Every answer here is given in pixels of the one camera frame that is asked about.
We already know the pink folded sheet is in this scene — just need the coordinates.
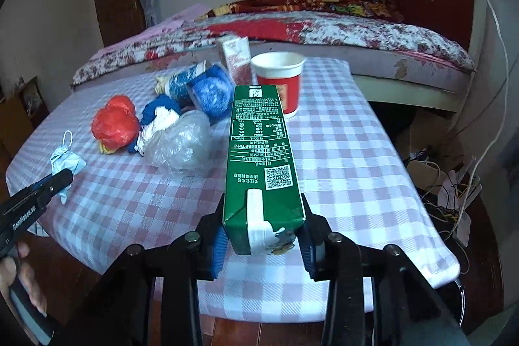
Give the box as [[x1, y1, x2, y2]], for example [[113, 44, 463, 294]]
[[91, 4, 210, 60]]

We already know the bed with floral quilt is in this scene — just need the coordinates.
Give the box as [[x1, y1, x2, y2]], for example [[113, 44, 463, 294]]
[[71, 11, 477, 113]]

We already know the wooden side cabinet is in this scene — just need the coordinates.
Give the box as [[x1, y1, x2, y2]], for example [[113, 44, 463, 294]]
[[1, 77, 49, 159]]

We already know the dark blue plastic bag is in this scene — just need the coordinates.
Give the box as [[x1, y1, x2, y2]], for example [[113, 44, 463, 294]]
[[127, 94, 181, 156]]

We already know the red patterned blanket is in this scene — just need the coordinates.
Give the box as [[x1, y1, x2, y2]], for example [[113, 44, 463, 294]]
[[200, 0, 404, 23]]

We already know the light blue face mask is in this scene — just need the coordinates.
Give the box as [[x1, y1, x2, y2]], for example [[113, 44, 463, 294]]
[[49, 129, 87, 206]]

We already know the yellow plastic bag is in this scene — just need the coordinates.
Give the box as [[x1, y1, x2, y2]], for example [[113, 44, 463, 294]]
[[99, 142, 117, 155]]

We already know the blue white paper cup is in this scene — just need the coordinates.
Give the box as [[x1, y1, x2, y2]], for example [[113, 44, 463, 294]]
[[187, 64, 236, 125]]

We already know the blue patterned paper cup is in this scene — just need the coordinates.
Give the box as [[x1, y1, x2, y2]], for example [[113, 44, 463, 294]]
[[154, 61, 208, 108]]

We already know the cardboard box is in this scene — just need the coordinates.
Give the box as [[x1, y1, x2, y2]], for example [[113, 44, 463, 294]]
[[406, 160, 447, 195]]

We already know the white hanging cable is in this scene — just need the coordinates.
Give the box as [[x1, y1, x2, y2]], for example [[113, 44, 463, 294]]
[[439, 0, 511, 245]]

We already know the clear plastic bag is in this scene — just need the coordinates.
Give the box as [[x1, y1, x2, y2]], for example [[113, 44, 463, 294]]
[[143, 110, 211, 174]]

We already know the red paper cup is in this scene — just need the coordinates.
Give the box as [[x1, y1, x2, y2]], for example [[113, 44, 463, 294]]
[[251, 52, 306, 118]]

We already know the pink checkered tablecloth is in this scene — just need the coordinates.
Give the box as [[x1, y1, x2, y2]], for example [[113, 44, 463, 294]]
[[5, 55, 461, 322]]

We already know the white power strip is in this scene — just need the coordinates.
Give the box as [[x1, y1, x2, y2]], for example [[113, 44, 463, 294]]
[[442, 165, 482, 248]]

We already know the red plastic bag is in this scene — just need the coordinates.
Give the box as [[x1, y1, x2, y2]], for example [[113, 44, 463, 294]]
[[91, 95, 140, 150]]

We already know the person's left hand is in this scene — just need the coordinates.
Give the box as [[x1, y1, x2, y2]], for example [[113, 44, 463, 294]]
[[1, 242, 47, 317]]

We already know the green milk carton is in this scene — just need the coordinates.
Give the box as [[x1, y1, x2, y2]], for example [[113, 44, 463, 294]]
[[223, 85, 305, 256]]

